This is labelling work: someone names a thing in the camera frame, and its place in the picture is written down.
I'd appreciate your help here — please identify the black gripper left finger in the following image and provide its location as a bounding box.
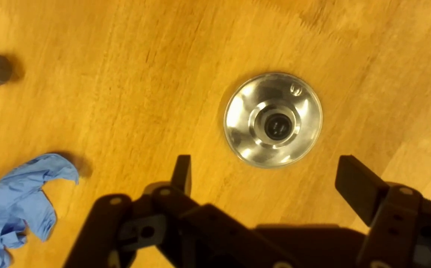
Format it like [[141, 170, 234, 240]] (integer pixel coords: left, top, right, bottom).
[[64, 155, 210, 268]]

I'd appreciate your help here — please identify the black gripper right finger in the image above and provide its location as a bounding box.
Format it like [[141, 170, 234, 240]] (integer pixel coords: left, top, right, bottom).
[[335, 155, 431, 268]]

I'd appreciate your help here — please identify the silver teapot lid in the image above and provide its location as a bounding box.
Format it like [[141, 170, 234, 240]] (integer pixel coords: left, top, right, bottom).
[[223, 71, 323, 168]]

